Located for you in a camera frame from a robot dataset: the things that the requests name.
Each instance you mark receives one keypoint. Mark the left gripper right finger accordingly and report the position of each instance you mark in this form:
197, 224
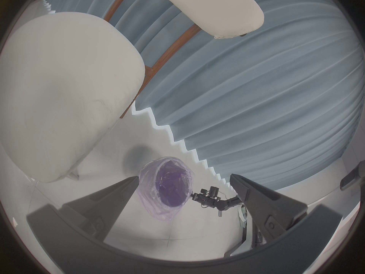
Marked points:
256, 204

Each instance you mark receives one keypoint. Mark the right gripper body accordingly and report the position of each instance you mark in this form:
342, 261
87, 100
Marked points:
206, 200

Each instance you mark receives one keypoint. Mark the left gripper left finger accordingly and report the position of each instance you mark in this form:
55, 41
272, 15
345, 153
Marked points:
114, 201

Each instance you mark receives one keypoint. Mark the purple plastic bag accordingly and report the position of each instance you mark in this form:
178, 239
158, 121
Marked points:
171, 185

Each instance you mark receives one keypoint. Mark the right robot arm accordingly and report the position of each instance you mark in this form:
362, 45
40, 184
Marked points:
230, 202

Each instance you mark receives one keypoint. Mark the white trash bin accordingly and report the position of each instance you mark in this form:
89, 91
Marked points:
148, 178

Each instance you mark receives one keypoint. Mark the blue-grey curtain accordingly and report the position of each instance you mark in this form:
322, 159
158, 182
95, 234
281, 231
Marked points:
256, 96

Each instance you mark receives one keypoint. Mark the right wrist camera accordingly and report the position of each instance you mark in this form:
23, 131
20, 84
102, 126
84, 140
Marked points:
214, 191

